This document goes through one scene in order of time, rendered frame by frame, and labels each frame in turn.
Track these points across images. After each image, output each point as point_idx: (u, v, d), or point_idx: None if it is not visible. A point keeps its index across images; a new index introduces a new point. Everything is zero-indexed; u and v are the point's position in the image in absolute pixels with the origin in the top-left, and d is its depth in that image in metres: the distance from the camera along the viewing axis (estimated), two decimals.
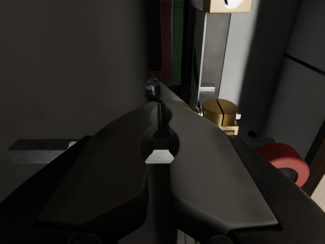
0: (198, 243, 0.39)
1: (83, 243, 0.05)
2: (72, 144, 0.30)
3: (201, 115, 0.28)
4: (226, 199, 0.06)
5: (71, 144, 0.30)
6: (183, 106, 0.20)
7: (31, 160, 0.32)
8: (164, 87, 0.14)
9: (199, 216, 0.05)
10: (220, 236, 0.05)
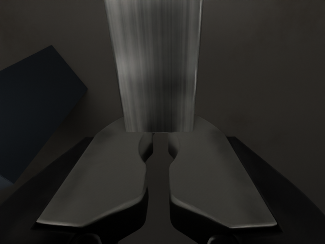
0: None
1: (83, 243, 0.05)
2: None
3: None
4: (225, 200, 0.06)
5: None
6: None
7: (173, 55, 0.07)
8: None
9: (198, 218, 0.05)
10: (220, 236, 0.05)
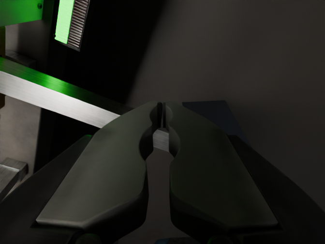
0: None
1: (83, 243, 0.05)
2: None
3: None
4: (226, 199, 0.06)
5: None
6: None
7: None
8: None
9: (199, 216, 0.05)
10: (220, 236, 0.05)
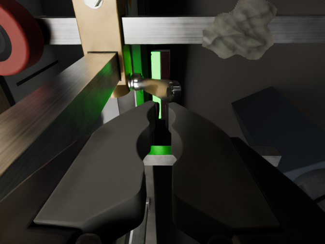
0: None
1: (83, 243, 0.05)
2: (258, 55, 0.25)
3: (128, 80, 0.27)
4: (228, 201, 0.06)
5: (259, 55, 0.25)
6: (146, 85, 0.20)
7: None
8: (163, 99, 0.14)
9: (200, 218, 0.05)
10: (220, 236, 0.05)
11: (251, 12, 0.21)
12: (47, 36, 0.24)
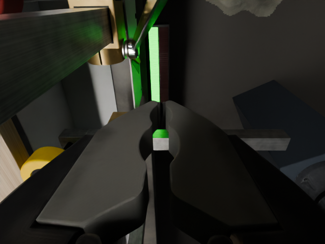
0: None
1: (83, 243, 0.05)
2: (269, 10, 0.22)
3: (122, 45, 0.24)
4: (226, 199, 0.06)
5: (270, 11, 0.22)
6: (140, 27, 0.16)
7: None
8: (159, 8, 0.11)
9: (199, 216, 0.05)
10: (220, 236, 0.05)
11: None
12: None
